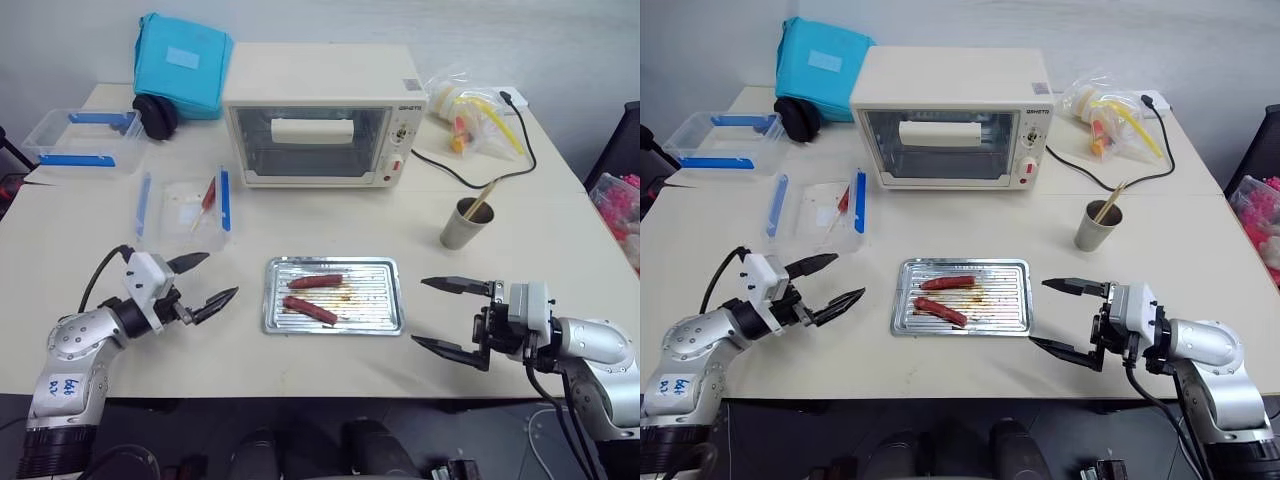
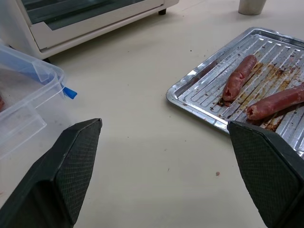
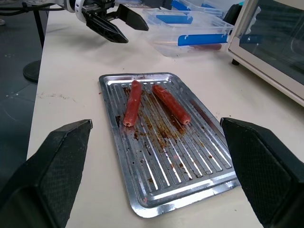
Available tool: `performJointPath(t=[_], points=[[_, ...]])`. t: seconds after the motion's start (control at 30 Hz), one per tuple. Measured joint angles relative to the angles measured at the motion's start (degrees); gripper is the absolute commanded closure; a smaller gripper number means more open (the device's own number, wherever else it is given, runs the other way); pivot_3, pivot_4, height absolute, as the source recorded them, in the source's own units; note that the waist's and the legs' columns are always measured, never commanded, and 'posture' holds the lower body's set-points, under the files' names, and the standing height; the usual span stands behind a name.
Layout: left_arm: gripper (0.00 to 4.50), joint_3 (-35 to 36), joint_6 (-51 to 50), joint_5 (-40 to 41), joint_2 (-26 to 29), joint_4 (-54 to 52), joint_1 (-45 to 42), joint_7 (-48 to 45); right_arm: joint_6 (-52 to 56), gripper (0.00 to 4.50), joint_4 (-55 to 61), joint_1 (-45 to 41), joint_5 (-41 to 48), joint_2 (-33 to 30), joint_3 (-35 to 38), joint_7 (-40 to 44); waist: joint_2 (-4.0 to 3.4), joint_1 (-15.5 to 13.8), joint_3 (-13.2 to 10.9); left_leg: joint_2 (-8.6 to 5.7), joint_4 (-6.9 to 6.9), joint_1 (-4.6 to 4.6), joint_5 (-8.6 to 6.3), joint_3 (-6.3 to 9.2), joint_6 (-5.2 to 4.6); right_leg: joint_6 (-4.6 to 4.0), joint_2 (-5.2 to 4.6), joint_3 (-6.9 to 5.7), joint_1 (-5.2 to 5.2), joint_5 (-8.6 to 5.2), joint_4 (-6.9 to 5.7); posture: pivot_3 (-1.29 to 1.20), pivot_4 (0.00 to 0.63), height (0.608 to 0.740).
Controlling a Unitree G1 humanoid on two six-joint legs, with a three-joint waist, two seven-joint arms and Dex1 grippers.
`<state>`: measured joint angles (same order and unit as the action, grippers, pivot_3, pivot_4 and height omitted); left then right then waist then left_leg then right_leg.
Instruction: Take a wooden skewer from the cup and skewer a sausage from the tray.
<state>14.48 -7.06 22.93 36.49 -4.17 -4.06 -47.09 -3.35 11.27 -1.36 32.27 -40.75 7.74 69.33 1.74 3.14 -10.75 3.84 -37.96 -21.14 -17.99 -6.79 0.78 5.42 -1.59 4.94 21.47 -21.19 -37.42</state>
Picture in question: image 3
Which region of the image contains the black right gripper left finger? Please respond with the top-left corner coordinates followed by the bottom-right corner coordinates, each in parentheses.
top-left (0, 119), bottom-right (93, 228)

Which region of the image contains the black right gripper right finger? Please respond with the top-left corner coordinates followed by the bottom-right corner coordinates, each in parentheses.
top-left (220, 117), bottom-right (304, 228)

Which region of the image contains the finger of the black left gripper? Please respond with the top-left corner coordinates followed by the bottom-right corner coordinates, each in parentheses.
top-left (85, 13), bottom-right (129, 44)
top-left (106, 3), bottom-right (150, 32)

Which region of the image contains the clear container with blue clips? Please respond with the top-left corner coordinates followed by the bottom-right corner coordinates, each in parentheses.
top-left (171, 0), bottom-right (229, 18)
top-left (142, 8), bottom-right (235, 58)

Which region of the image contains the red sausage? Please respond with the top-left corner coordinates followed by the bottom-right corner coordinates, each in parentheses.
top-left (152, 84), bottom-right (191, 125)
top-left (189, 43), bottom-right (223, 52)
top-left (123, 79), bottom-right (143, 127)

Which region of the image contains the black stand with round base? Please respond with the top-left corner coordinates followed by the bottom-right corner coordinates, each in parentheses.
top-left (22, 9), bottom-right (46, 84)

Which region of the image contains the dark rounded object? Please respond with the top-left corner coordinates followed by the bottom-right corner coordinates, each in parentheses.
top-left (222, 3), bottom-right (243, 25)

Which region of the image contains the ribbed metal baking tray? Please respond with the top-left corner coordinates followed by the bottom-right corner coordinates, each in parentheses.
top-left (98, 72), bottom-right (240, 219)

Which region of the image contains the beige toaster oven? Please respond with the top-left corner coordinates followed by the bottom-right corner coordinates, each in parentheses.
top-left (227, 0), bottom-right (304, 107)

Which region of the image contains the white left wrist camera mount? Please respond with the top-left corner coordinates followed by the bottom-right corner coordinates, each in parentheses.
top-left (74, 0), bottom-right (84, 19)

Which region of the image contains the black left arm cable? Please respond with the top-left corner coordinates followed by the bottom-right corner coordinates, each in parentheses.
top-left (0, 5), bottom-right (67, 14)

